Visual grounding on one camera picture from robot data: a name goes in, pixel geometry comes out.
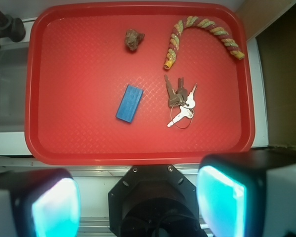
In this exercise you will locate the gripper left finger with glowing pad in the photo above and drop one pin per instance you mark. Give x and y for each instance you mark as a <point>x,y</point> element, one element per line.
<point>39,203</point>

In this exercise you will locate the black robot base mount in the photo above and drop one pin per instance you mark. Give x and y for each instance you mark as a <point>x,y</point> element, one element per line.
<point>154,201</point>

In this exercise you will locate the grey metal sink basin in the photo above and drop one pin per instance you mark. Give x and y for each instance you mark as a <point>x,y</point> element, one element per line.
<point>13,75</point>

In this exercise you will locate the bunch of keys on ring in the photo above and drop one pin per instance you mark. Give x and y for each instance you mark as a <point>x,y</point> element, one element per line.
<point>183,100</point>

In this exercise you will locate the red plastic tray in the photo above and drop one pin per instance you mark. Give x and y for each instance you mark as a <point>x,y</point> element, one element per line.
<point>79,68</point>

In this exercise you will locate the dark faucet fixture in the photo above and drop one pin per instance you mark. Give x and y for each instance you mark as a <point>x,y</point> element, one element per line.
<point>12,28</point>

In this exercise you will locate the blue rectangular block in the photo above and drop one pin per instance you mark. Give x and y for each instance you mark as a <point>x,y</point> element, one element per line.
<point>129,103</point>

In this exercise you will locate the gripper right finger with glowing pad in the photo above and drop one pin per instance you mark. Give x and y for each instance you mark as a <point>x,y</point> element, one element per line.
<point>250,194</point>

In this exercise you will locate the brown rock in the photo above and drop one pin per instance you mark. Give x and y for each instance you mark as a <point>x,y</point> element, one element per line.
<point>133,38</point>

